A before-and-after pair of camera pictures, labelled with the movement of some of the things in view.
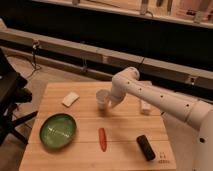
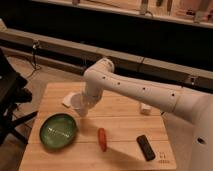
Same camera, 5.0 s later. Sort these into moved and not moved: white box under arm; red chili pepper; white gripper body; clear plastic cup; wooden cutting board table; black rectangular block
Moved: clear plastic cup; white gripper body
Not moved: wooden cutting board table; black rectangular block; red chili pepper; white box under arm
